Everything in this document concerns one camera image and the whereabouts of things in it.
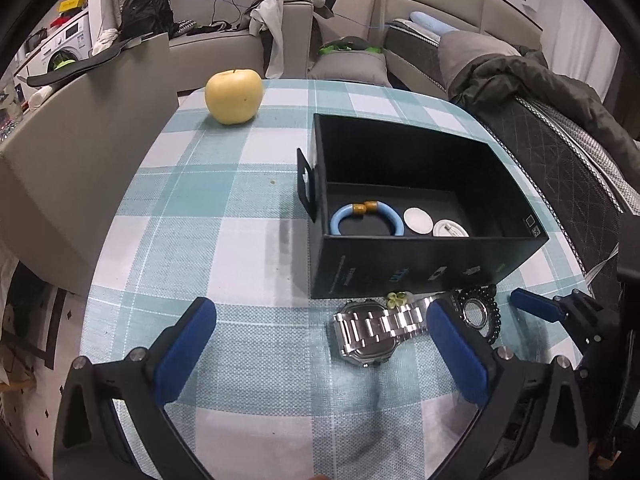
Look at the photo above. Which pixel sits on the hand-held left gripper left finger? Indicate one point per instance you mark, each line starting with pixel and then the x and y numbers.
pixel 185 352

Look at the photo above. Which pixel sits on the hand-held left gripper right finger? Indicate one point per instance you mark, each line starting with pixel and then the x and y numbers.
pixel 457 355

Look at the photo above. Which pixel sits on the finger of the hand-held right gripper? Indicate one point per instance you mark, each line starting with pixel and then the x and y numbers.
pixel 535 305

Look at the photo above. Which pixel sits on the small yellow flower earring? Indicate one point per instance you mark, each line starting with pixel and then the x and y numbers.
pixel 397 300

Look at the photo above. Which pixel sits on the silver metal wristwatch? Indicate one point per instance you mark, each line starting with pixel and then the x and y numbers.
pixel 367 332

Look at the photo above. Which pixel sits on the black cardboard box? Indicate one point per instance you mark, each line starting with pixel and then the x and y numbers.
pixel 400 265

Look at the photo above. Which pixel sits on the white round disc with clip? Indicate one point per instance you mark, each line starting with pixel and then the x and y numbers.
pixel 450 229

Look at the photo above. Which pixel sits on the plain white round disc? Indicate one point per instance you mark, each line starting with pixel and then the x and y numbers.
pixel 419 220

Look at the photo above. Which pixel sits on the teal checked tablecloth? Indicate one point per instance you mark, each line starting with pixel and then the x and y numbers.
pixel 200 210

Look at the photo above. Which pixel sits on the black quilted bed footboard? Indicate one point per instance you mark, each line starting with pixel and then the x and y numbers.
pixel 540 150

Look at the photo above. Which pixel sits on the blue bangle with amber beads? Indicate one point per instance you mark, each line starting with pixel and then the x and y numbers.
pixel 339 217

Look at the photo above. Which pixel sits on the dark olive jacket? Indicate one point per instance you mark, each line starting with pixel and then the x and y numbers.
pixel 550 85

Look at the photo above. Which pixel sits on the yellow apple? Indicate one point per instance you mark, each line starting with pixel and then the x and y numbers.
pixel 234 96

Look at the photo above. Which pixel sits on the grey blanket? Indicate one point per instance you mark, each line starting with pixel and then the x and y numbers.
pixel 470 47

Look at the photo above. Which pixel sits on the grey sofa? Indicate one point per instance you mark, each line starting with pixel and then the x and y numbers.
pixel 215 55

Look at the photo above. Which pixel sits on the light blue pillow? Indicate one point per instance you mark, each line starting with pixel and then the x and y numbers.
pixel 432 22

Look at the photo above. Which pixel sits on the grey floor pillow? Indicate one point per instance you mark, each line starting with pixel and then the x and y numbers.
pixel 350 67

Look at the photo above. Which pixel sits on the black flat curved pad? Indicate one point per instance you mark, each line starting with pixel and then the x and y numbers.
pixel 90 62

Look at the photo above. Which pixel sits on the green and black garment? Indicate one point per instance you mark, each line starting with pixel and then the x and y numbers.
pixel 350 45

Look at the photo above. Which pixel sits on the white cloth on sofa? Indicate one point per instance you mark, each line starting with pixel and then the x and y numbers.
pixel 105 40

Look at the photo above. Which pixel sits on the black and white patterned cushion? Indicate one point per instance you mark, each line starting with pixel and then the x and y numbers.
pixel 185 26

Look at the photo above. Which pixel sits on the white washing machine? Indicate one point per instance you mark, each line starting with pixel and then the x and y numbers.
pixel 65 42

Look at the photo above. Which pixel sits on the black backpack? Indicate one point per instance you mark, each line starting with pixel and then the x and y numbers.
pixel 147 10

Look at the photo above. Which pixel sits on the yellow box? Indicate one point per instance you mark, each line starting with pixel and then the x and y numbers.
pixel 70 6

